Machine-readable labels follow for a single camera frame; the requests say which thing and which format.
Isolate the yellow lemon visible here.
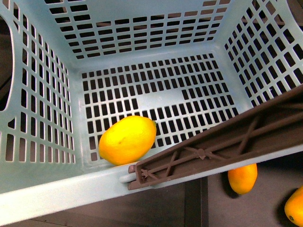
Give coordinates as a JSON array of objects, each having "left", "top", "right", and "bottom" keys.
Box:
[{"left": 99, "top": 115, "right": 157, "bottom": 166}]

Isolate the brown basket handle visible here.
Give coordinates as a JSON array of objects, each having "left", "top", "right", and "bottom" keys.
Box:
[{"left": 124, "top": 86, "right": 303, "bottom": 190}]

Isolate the yellow mango on shelf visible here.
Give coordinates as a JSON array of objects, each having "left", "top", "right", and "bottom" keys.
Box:
[{"left": 228, "top": 163, "right": 258, "bottom": 195}]

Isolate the yellow mango at edge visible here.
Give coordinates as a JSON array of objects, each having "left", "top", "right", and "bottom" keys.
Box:
[{"left": 284, "top": 186, "right": 303, "bottom": 227}]

